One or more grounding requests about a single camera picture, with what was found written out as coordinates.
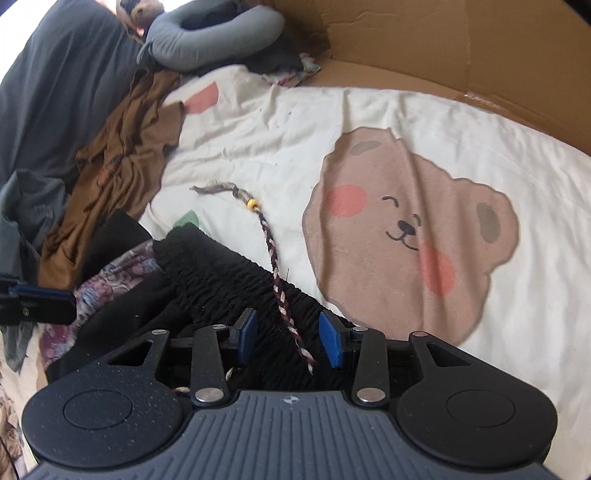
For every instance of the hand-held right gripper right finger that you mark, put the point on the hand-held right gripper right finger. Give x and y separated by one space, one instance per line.
332 341

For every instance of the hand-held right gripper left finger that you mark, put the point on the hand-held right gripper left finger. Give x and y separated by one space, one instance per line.
249 334

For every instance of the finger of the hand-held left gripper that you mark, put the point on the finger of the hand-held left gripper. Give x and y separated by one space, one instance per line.
37 290

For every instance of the black pants with bear-print trim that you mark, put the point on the black pants with bear-print trim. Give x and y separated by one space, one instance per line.
207 277

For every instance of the grey-blue garment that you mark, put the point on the grey-blue garment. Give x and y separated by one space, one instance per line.
27 207

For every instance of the brown garment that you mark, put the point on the brown garment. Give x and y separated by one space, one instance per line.
120 175

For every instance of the cream bear print blanket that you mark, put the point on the cream bear print blanket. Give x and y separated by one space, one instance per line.
277 129

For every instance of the dark grey pillow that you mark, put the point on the dark grey pillow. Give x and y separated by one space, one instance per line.
55 83

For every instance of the dark cloth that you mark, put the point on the dark cloth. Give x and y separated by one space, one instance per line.
281 55

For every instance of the grey neck pillow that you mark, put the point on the grey neck pillow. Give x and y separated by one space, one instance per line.
207 46

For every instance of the small teddy bear toy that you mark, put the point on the small teddy bear toy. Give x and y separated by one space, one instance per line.
143 11

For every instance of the large flat cardboard sheet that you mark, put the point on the large flat cardboard sheet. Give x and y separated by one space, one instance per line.
438 55

